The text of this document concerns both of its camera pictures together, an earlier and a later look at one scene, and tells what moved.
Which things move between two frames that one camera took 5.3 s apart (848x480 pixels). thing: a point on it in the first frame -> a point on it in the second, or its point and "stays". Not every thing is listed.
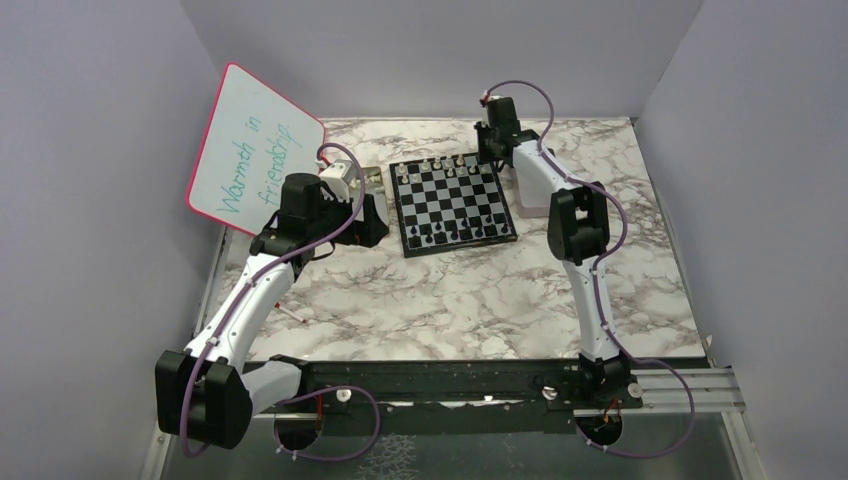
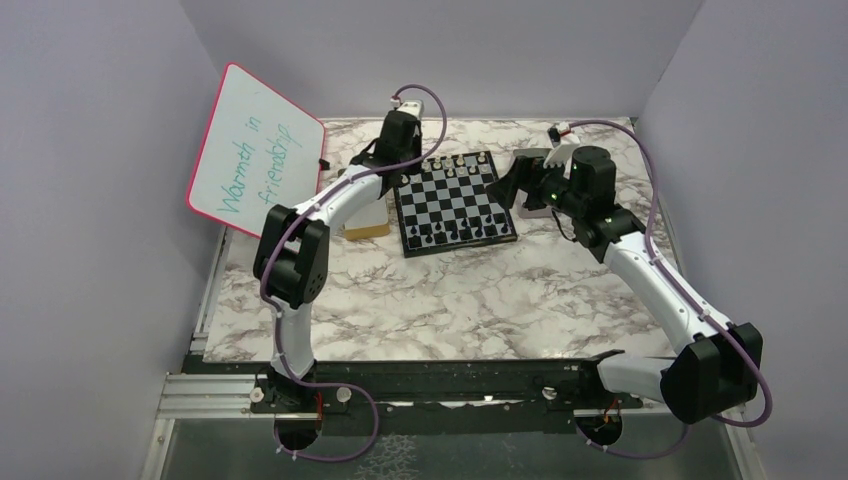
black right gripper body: (485, 137) -> (549, 186)
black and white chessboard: (449, 203) stays
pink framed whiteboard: (254, 138) stays
